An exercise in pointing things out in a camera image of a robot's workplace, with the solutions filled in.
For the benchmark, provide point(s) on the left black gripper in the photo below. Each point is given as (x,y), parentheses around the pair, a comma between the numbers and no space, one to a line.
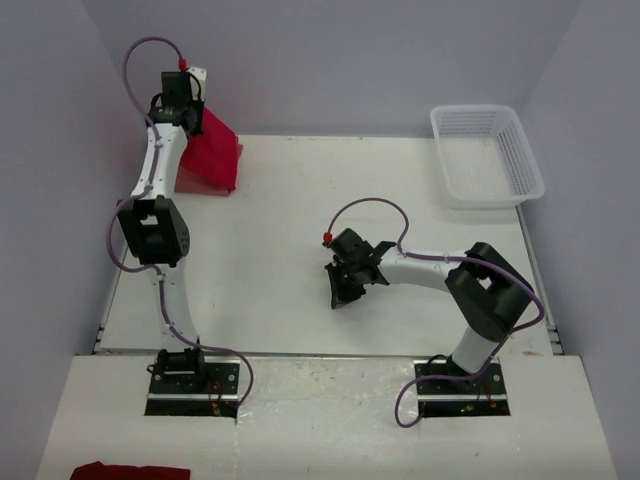
(199,107)

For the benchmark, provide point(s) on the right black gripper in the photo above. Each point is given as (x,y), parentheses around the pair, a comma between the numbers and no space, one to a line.
(341,296)

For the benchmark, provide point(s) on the bright red t shirt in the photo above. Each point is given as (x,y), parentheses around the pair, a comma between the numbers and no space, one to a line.
(215,134)

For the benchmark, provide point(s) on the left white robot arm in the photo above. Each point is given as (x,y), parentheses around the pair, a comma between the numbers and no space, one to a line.
(155,232)

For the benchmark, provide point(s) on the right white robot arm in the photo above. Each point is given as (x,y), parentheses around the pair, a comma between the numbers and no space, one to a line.
(489,293)

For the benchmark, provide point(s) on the folded pink t shirt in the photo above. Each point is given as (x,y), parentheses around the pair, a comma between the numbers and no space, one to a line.
(204,170)

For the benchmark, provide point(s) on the white plastic basket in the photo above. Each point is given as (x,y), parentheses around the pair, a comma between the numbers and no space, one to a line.
(485,157)

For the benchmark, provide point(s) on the dark red cloth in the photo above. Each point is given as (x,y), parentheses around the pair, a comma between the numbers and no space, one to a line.
(100,471)

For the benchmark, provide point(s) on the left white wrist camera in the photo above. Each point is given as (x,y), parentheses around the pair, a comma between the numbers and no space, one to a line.
(197,78)

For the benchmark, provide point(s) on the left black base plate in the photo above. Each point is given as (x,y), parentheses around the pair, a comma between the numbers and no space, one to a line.
(212,392)

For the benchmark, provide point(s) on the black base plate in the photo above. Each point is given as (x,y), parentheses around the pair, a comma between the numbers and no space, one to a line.
(485,396)
(212,392)

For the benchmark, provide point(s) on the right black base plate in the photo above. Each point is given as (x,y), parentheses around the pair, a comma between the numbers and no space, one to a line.
(485,396)

